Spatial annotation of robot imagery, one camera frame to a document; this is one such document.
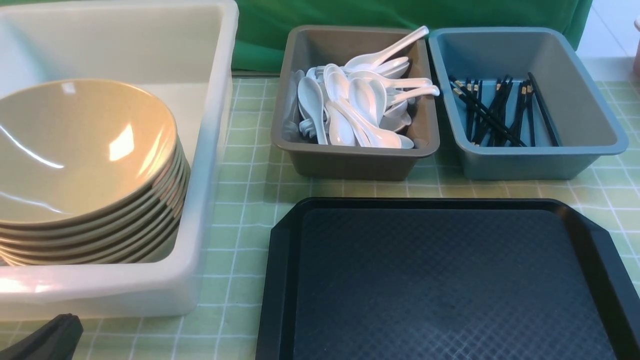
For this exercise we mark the green backdrop cloth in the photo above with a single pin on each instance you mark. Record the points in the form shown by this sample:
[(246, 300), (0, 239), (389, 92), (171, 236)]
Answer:
[(264, 25)]

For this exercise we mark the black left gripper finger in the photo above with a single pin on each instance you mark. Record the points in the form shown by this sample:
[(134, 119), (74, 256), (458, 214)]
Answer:
[(56, 340)]

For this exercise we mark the brown plastic bin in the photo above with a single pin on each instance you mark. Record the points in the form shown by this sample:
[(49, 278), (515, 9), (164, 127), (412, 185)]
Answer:
[(313, 45)]

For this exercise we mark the bundle of black chopsticks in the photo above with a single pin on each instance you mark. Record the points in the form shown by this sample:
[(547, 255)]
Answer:
[(505, 112)]

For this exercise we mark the white topmost long spoon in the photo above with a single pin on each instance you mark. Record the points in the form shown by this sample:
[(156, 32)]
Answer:
[(376, 59)]

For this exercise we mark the large white plastic tub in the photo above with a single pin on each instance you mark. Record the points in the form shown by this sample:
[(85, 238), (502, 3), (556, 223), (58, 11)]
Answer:
[(178, 50)]

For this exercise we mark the tan noodle bowl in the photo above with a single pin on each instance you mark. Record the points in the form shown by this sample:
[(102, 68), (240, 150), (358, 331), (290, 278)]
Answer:
[(80, 122)]

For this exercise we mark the white soup spoon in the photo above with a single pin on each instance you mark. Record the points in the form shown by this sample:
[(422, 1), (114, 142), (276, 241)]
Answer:
[(357, 102)]

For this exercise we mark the stack of tan bowls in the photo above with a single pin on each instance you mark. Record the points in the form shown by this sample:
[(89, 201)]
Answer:
[(60, 216)]

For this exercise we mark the green checkered tablecloth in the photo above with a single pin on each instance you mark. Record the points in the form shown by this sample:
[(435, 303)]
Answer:
[(257, 185)]

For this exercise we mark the black serving tray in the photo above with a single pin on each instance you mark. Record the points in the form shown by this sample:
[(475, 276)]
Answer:
[(445, 279)]

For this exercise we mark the pile of white spoons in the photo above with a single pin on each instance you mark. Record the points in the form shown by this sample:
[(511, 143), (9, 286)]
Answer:
[(308, 100)]

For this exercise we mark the blue plastic bin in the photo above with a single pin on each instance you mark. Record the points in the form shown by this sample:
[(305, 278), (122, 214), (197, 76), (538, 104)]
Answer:
[(566, 124)]

